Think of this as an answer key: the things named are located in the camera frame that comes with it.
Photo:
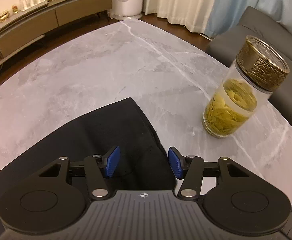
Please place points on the glass jar of tea leaves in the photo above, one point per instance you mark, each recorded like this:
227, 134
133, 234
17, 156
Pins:
257, 71

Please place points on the grey sofa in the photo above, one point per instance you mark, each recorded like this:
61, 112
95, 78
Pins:
226, 46

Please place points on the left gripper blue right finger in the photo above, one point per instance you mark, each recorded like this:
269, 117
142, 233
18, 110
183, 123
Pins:
188, 169

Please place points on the black trousers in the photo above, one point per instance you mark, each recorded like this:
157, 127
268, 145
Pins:
143, 162

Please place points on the golden ornament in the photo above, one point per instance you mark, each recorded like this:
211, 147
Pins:
4, 15

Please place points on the long grey tv cabinet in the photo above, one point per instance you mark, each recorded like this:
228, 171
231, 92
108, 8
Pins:
27, 27

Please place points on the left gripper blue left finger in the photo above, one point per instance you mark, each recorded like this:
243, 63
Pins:
98, 168

